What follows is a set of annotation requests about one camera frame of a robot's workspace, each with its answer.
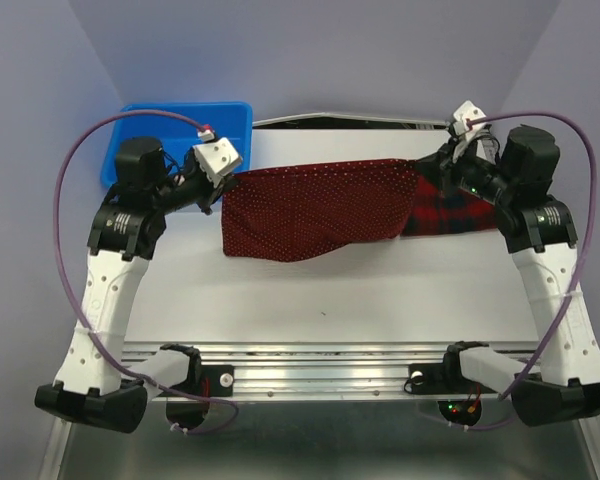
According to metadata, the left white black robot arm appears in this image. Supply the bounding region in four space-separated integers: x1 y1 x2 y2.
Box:
34 133 242 433

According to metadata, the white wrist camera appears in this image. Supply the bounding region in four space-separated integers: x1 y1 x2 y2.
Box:
193 137 243 187
448 100 486 138

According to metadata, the blue plastic bin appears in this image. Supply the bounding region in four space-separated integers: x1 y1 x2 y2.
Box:
100 101 253 189

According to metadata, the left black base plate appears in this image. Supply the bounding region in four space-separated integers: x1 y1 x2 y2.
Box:
171 364 234 398

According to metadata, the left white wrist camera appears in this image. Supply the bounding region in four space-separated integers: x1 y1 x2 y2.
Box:
193 137 243 187

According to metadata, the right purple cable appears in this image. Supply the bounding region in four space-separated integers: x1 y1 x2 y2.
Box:
429 110 598 432

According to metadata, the aluminium table frame rail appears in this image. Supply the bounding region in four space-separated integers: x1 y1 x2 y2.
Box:
59 341 594 401

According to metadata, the red white-dotted skirt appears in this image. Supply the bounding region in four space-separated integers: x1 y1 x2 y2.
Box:
221 159 419 263

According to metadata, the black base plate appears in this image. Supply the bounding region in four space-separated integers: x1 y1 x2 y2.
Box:
403 363 497 396
171 364 234 398

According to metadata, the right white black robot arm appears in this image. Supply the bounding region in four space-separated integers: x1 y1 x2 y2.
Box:
411 126 600 427

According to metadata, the red navy plaid skirt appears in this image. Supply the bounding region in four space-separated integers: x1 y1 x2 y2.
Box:
401 177 496 237

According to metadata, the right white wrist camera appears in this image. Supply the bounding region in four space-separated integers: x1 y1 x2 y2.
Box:
448 100 486 138

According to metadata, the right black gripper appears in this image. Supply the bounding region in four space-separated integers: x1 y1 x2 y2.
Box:
417 134 520 206

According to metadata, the purple cable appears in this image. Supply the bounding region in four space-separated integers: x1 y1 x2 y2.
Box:
429 110 598 432
53 110 240 435

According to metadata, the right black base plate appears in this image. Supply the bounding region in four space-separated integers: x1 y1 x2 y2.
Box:
403 363 497 396

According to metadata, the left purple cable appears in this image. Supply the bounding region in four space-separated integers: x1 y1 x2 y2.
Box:
53 110 240 435

